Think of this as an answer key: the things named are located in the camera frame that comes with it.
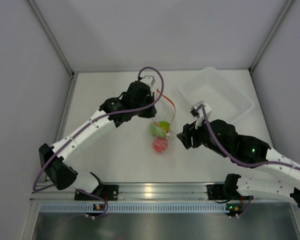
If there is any white perforated plastic basket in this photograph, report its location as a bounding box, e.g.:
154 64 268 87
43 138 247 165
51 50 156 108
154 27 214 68
178 67 255 124

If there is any clear zip top bag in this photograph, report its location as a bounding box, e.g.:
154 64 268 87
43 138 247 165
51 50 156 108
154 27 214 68
147 94 176 154

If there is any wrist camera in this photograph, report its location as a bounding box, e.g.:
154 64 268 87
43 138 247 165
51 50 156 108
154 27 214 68
190 101 212 129
140 75 156 88

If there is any green fake apple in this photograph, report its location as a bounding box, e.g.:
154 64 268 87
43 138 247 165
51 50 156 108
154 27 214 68
159 121 171 133

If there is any aluminium mounting rail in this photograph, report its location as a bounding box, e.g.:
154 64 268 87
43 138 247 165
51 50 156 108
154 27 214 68
30 182 218 202

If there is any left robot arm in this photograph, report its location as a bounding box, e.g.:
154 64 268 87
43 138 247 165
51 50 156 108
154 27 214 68
38 77 157 200

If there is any green fake lime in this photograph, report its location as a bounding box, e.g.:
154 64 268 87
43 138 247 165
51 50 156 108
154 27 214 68
148 122 165 138

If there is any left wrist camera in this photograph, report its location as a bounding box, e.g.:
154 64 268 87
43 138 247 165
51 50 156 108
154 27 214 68
140 75 156 88

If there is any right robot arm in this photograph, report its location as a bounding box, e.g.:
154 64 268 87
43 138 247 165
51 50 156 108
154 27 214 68
176 119 300 209

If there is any red fake tomato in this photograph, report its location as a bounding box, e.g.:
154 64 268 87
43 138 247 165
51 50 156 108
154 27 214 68
152 137 169 154

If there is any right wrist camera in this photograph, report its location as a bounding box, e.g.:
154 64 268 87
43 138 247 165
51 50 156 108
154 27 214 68
190 101 212 129

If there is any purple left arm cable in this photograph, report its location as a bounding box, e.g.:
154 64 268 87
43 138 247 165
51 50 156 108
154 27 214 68
32 66 165 192

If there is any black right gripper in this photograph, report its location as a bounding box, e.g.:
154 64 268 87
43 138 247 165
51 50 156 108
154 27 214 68
178 114 230 158

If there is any white slotted cable duct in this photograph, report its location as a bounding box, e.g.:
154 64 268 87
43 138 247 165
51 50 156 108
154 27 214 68
40 202 241 214

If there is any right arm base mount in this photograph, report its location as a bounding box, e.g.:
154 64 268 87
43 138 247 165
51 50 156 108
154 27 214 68
206 184 241 203

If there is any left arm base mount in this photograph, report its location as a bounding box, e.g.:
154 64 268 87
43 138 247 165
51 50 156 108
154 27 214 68
74 184 119 201

